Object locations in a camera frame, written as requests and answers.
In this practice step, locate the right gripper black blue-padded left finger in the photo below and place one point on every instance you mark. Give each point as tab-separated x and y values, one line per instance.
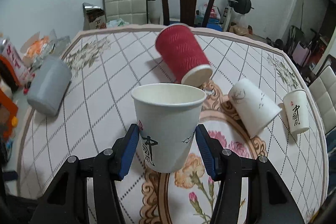
65	200

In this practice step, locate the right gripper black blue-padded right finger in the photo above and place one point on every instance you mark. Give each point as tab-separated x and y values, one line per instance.
269	200

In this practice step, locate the white paper cup with birds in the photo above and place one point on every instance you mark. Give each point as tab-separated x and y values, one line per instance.
255	109

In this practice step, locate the white cup with calligraphy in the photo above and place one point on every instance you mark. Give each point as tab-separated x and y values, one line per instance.
295	103

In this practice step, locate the grey plastic cup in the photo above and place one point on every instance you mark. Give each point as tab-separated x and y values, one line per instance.
49	86

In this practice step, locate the red ribbed paper cup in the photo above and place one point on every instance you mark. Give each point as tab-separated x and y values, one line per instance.
183	55

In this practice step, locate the cream padded chair right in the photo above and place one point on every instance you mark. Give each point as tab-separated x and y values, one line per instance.
323	90

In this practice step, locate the cream padded chair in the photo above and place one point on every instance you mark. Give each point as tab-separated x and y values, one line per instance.
131	11
323	90

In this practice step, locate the pink suitcase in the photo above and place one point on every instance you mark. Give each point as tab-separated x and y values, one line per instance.
301	54

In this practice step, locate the brown tea box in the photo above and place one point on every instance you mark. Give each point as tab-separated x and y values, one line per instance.
94	17

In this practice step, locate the cream padded chair back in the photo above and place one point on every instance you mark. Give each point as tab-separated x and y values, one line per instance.
131	11

